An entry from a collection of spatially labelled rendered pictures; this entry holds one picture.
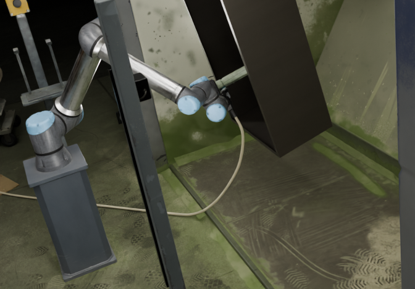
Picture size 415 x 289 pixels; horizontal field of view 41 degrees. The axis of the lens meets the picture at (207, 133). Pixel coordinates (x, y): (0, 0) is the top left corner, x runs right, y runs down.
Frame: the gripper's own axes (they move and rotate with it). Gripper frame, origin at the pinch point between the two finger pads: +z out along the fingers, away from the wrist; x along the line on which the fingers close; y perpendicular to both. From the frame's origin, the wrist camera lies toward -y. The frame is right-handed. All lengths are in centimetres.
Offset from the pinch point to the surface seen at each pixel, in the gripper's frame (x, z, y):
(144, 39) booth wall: -39, 70, -41
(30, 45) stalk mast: -100, 55, -77
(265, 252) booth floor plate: -22, -24, 83
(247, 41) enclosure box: 27.6, -17.9, -16.4
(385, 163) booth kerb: 53, 44, 100
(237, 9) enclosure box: 32, -22, -32
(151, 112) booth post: -65, 74, 2
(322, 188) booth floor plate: 13, 32, 90
